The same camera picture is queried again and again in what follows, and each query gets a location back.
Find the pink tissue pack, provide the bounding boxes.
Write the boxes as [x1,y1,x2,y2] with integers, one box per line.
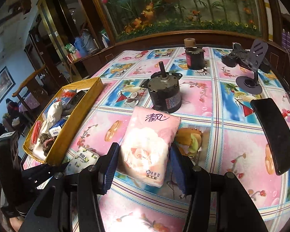
[120,106,181,188]

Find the red plastic bag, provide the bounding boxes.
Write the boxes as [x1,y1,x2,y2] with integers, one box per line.
[61,90,77,98]

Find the blue tissue pack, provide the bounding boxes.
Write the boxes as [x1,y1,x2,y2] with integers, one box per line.
[49,116,68,137]

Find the black snack packet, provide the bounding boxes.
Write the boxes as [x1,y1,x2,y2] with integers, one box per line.
[62,90,87,117]

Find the small green tissue packet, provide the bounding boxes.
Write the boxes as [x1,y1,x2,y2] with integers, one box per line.
[63,146,100,175]

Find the colourful patterned tablecloth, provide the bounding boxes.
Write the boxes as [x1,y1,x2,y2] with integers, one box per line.
[23,46,290,232]

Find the yellow cardboard box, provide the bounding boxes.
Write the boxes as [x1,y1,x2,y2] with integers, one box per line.
[22,76,105,167]

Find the brown knitted sock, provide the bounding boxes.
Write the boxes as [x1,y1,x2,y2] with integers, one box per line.
[40,133,56,156]

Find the white cloth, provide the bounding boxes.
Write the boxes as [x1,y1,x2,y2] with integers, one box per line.
[39,101,63,137]

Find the large black gear motor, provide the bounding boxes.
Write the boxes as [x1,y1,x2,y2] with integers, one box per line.
[140,61,182,114]

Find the wooden chair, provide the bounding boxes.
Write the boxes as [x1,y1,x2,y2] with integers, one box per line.
[12,65,49,118]

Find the black smartphone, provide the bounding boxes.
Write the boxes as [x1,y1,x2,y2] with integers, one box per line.
[250,98,290,175]

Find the purple phone stand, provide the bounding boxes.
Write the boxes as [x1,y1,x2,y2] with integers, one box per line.
[236,39,268,95]

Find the purple bottles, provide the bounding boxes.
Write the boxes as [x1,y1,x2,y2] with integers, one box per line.
[282,29,290,52]

